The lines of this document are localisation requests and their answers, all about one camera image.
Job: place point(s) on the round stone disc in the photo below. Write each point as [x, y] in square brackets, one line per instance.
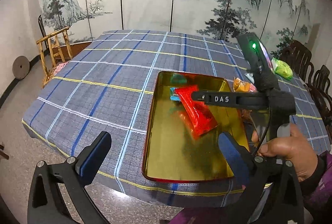
[20, 67]

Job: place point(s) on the light bamboo chair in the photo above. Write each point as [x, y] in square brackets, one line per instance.
[54, 47]

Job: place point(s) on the gold metal tin tray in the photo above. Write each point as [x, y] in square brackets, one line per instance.
[173, 153]

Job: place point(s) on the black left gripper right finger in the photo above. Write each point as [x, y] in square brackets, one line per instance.
[272, 193]

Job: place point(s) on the red snack packet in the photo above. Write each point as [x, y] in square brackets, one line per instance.
[201, 118]

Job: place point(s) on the small blue candy packet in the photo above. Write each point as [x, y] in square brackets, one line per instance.
[173, 95]

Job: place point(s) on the orange snack bag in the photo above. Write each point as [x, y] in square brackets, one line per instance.
[243, 86]

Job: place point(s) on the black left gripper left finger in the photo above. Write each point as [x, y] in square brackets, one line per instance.
[46, 204]

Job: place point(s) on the right hand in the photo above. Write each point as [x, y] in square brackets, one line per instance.
[294, 148]

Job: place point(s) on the blue plaid tablecloth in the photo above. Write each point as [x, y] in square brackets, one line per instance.
[109, 87]

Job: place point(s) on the green tissue pack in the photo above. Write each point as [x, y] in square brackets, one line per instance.
[282, 69]

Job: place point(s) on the dark wooden chair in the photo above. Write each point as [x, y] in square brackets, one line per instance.
[298, 57]
[318, 84]

